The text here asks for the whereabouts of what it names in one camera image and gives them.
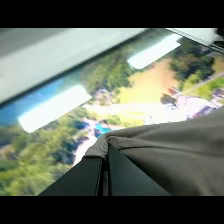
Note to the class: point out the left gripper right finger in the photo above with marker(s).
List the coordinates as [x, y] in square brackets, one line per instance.
[131, 176]

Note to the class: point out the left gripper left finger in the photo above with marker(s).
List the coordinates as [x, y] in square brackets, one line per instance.
[81, 178]

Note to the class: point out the grey T-shirt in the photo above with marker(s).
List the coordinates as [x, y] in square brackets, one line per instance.
[180, 156]

